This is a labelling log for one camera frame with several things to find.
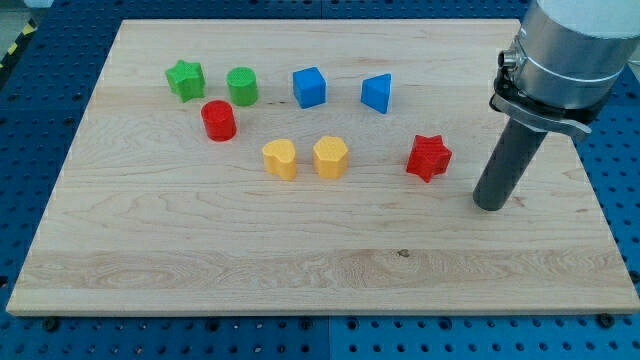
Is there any light wooden board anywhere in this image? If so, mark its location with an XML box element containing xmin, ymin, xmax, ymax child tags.
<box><xmin>7</xmin><ymin>20</ymin><xmax>639</xmax><ymax>316</ymax></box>

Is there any green star block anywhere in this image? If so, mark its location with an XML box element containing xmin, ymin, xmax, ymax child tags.
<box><xmin>165</xmin><ymin>60</ymin><xmax>205</xmax><ymax>102</ymax></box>

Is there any blue triangular prism block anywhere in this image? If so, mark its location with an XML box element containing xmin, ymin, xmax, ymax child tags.
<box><xmin>360</xmin><ymin>73</ymin><xmax>392</xmax><ymax>114</ymax></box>

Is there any red star block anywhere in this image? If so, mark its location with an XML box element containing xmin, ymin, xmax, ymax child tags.
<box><xmin>406</xmin><ymin>135</ymin><xmax>452</xmax><ymax>183</ymax></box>

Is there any yellow heart block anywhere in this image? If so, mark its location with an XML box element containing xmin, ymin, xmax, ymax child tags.
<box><xmin>262</xmin><ymin>139</ymin><xmax>297</xmax><ymax>181</ymax></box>

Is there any yellow hexagon block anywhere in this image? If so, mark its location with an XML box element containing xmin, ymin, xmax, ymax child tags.
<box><xmin>313</xmin><ymin>136</ymin><xmax>349</xmax><ymax>179</ymax></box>

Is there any green cylinder block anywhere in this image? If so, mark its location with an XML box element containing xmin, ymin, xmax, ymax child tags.
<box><xmin>226</xmin><ymin>67</ymin><xmax>258</xmax><ymax>106</ymax></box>

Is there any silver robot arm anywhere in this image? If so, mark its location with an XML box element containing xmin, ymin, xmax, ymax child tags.
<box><xmin>473</xmin><ymin>0</ymin><xmax>639</xmax><ymax>211</ymax></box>

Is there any blue cube block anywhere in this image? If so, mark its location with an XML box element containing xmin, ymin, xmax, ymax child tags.
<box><xmin>292</xmin><ymin>67</ymin><xmax>326</xmax><ymax>109</ymax></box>

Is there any red cylinder block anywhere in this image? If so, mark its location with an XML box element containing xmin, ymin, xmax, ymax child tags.
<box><xmin>201</xmin><ymin>100</ymin><xmax>237</xmax><ymax>142</ymax></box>

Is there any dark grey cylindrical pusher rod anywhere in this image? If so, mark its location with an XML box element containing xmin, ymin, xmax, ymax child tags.
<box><xmin>473</xmin><ymin>119</ymin><xmax>547</xmax><ymax>211</ymax></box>

